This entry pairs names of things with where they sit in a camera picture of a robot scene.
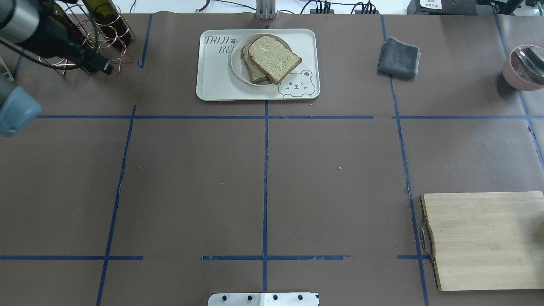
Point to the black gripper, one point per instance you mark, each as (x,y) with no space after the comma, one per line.
(47,39)

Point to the white round plate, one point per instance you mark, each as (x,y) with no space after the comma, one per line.
(238,64)

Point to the bread slice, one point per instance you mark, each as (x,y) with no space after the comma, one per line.
(273,58)

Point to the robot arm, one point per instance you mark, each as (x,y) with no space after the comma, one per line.
(18,108)

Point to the cream bear tray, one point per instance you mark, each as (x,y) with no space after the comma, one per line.
(217,82)

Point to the grey folded cloth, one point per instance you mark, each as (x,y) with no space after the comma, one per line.
(399,59)

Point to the black computer box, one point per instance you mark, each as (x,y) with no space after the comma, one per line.
(452,7)

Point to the pink bowl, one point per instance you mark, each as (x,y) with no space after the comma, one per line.
(516,75)

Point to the steel scoop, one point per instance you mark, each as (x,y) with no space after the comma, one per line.
(532,60)

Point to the wooden cutting board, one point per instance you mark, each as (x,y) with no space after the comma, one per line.
(486,241)

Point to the copper wire bottle rack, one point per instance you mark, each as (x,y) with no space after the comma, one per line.
(91,35)

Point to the aluminium frame post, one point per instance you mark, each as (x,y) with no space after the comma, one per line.
(266,10)

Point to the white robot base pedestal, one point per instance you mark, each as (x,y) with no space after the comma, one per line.
(265,299)

